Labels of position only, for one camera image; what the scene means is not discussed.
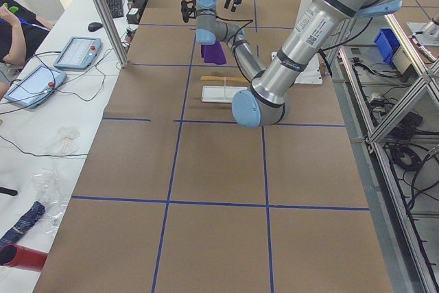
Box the teach pendant far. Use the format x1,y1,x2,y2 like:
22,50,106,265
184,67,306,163
54,36,102,71

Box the wooden rack rod right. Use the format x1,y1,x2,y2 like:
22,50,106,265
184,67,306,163
200,75,247,82

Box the aluminium frame post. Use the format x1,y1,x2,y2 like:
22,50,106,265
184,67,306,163
93,0,128,68

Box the blue storage bin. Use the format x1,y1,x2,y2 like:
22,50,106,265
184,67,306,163
374,28,401,65

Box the red cylinder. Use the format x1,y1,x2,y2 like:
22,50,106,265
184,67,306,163
1,244,48,272

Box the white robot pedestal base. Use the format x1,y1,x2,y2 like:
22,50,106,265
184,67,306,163
292,54,322,86

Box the purple towel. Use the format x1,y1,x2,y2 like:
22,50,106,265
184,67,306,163
201,41,226,65

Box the white crumpled cloth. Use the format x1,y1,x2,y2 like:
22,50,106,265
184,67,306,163
45,127,80,156

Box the black computer mouse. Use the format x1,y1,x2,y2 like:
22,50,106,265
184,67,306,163
87,22,103,32

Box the white towel rack base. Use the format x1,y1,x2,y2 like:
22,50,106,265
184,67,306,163
201,85,246,103

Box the clear plastic bag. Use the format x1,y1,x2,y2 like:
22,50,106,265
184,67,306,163
32,168,69,237

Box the seated person black shirt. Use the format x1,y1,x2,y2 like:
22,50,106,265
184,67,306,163
0,0,55,100

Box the teach pendant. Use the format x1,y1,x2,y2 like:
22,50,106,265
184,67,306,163
54,36,102,71
5,65,67,108

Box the wooden rack rod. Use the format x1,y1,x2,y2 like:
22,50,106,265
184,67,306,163
200,75,247,82
221,80,248,83

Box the teach pendant near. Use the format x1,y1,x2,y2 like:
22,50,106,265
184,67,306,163
5,65,67,108

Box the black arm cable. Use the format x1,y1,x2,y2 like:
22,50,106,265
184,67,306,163
214,14,257,81

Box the wooden rack rod left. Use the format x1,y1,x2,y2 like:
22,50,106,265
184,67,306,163
221,80,248,83

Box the black box with label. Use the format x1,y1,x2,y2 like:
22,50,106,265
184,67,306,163
126,8,141,25

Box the black keyboard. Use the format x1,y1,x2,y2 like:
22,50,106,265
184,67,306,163
106,0,123,19

